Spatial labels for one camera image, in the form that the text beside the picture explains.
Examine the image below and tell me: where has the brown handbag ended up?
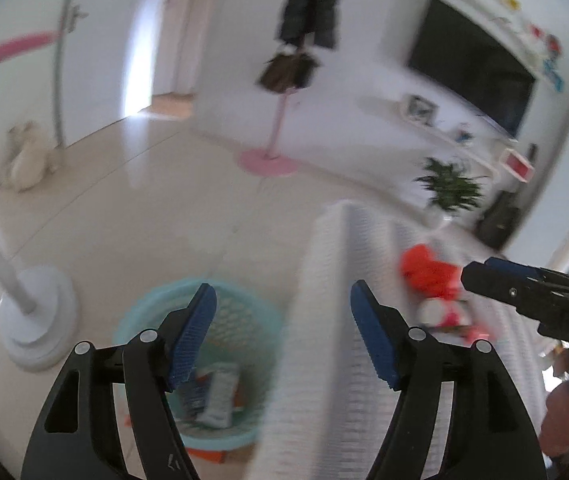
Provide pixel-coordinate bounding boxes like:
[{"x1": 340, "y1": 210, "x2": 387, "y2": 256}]
[{"x1": 257, "y1": 50, "x2": 320, "y2": 94}]

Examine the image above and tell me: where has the black acoustic guitar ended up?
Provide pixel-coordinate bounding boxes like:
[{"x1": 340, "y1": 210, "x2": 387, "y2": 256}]
[{"x1": 474, "y1": 142, "x2": 539, "y2": 252}]

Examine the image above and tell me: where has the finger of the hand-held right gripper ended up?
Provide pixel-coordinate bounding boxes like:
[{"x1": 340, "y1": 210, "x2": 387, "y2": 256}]
[
  {"x1": 485, "y1": 257, "x2": 569, "y2": 289},
  {"x1": 461, "y1": 261, "x2": 569, "y2": 322}
]

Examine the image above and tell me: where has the white wavy wall shelf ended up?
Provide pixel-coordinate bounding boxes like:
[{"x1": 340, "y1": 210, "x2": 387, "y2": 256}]
[{"x1": 398, "y1": 94, "x2": 515, "y2": 162}]

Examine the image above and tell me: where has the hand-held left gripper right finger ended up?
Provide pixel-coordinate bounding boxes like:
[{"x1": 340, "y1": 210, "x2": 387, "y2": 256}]
[{"x1": 350, "y1": 280, "x2": 549, "y2": 480}]

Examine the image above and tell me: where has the red and white box shelf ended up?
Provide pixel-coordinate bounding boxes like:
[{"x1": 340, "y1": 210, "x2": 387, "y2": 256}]
[{"x1": 501, "y1": 147, "x2": 536, "y2": 181}]

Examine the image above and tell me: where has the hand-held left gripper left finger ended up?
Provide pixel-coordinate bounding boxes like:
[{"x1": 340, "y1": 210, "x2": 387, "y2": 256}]
[{"x1": 20, "y1": 282, "x2": 218, "y2": 480}]

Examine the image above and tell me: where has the orange plastic bag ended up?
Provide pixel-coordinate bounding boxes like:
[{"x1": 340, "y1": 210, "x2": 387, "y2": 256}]
[{"x1": 400, "y1": 244, "x2": 465, "y2": 302}]

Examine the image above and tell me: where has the black coat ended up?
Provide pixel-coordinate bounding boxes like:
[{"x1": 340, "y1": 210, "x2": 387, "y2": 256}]
[{"x1": 277, "y1": 0, "x2": 358, "y2": 52}]

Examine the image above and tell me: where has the white snack packet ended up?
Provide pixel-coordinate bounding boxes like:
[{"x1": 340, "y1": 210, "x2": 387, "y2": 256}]
[{"x1": 203, "y1": 364, "x2": 241, "y2": 429}]

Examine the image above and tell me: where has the green potted plant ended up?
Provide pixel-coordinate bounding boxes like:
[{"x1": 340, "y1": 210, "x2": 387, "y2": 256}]
[{"x1": 414, "y1": 156, "x2": 488, "y2": 222}]

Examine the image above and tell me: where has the white door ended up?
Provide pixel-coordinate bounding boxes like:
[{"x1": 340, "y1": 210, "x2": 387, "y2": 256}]
[{"x1": 53, "y1": 0, "x2": 138, "y2": 150}]

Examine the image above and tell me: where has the white stand with pink ring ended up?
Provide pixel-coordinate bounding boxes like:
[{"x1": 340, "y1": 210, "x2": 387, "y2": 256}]
[{"x1": 0, "y1": 31, "x2": 78, "y2": 372}]

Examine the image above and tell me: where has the dark plastic packet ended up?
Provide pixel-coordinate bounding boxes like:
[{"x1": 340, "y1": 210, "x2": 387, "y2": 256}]
[{"x1": 183, "y1": 375, "x2": 211, "y2": 420}]

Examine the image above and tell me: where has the pink coat rack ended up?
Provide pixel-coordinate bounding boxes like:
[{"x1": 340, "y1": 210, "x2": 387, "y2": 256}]
[{"x1": 238, "y1": 87, "x2": 298, "y2": 177}]

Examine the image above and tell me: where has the blue and pink picture pair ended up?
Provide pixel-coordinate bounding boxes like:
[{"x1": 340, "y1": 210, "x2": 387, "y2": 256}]
[{"x1": 543, "y1": 57, "x2": 566, "y2": 92}]

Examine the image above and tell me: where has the butterfly picture frame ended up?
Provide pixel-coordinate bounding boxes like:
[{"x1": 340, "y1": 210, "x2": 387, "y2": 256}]
[{"x1": 404, "y1": 95, "x2": 438, "y2": 124}]

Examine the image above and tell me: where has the black wall television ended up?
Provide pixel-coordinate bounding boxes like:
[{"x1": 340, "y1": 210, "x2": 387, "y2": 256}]
[{"x1": 407, "y1": 0, "x2": 536, "y2": 140}]

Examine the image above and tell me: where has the teal plastic basket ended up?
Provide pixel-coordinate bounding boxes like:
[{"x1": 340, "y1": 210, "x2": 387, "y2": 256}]
[{"x1": 113, "y1": 280, "x2": 285, "y2": 453}]

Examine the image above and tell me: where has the white plush toy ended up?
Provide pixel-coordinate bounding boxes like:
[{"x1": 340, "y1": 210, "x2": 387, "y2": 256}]
[{"x1": 7, "y1": 121, "x2": 61, "y2": 192}]

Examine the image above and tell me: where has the red and white paper cup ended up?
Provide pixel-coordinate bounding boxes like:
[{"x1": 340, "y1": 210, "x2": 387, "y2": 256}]
[{"x1": 417, "y1": 297, "x2": 467, "y2": 331}]

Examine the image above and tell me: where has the person's right hand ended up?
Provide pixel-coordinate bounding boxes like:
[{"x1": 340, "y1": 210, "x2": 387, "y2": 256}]
[{"x1": 539, "y1": 342, "x2": 569, "y2": 461}]

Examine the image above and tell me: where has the long white wall shelf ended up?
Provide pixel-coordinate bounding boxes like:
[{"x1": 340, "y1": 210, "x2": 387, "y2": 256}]
[{"x1": 428, "y1": 0, "x2": 569, "y2": 92}]

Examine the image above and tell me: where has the striped woven cloth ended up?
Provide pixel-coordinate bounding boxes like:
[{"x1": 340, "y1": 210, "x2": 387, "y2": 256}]
[{"x1": 259, "y1": 200, "x2": 556, "y2": 480}]

